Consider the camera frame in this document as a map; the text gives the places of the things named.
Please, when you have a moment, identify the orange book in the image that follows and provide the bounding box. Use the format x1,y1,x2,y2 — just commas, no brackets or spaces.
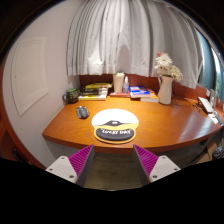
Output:
139,89,160,104

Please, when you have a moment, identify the cream tumbler with lid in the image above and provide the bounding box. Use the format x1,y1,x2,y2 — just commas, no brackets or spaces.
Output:
112,72,126,94

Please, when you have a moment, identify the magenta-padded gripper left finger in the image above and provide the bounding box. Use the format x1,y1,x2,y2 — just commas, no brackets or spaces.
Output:
45,144,96,188

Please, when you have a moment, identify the thin dark cable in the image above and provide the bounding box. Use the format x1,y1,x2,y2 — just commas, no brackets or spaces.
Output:
171,94,201,109

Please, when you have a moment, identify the dark grey computer mouse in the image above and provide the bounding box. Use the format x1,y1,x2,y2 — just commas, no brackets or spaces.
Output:
75,105,91,120

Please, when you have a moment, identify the white ceramic jug vase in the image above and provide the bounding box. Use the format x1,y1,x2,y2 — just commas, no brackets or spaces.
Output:
157,74,175,106

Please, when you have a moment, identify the clear spray bottle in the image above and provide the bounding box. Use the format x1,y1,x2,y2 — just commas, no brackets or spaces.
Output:
122,76,130,95

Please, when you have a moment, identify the white flower bouquet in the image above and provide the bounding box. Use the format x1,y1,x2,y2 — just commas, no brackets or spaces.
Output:
153,51,184,83

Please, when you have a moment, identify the white pleated curtain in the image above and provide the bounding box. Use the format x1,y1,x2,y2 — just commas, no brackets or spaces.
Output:
66,0,204,90

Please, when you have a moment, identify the blue book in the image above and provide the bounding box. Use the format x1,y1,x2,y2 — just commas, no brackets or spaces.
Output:
128,85,152,99

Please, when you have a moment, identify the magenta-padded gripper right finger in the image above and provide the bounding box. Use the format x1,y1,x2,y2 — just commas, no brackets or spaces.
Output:
132,144,182,187

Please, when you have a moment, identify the red book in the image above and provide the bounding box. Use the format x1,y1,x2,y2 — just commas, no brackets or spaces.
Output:
109,91,132,99

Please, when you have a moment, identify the dark mug with green inside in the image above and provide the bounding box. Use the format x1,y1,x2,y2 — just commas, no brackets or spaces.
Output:
62,87,80,104

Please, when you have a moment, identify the window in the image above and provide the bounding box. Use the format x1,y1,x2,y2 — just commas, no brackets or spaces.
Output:
199,31,224,101

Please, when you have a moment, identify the white flat device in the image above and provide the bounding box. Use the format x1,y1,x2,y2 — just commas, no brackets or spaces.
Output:
197,96,215,114

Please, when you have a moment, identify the white yellow black mouse pad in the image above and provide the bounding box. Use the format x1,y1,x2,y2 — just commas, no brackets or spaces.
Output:
91,108,140,145

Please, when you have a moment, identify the yellow and white book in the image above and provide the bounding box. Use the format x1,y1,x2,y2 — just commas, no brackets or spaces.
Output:
78,94,108,102

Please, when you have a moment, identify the black book with white edge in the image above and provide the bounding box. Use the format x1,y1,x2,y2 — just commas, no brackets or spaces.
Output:
79,90,109,98
79,87,109,94

